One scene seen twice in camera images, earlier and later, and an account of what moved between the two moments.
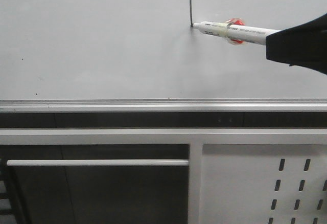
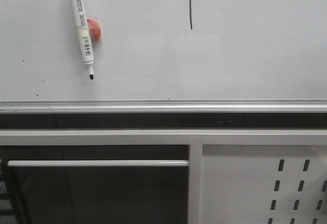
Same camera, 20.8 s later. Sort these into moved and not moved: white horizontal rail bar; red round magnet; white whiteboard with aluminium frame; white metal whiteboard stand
Moved: red round magnet
Not moved: white metal whiteboard stand; white horizontal rail bar; white whiteboard with aluminium frame
